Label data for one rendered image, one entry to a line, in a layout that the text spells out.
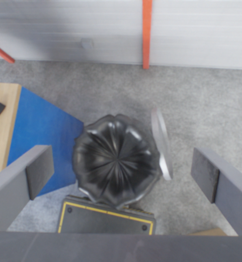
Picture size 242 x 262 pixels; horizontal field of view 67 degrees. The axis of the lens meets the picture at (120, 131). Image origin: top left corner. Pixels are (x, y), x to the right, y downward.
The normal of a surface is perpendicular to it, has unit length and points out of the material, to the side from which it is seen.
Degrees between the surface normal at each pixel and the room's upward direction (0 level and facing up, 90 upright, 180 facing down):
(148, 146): 10
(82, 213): 0
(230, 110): 0
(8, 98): 0
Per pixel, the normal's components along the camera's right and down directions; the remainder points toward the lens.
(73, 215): -0.12, -0.14
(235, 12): -0.11, 0.99
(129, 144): -0.38, 0.49
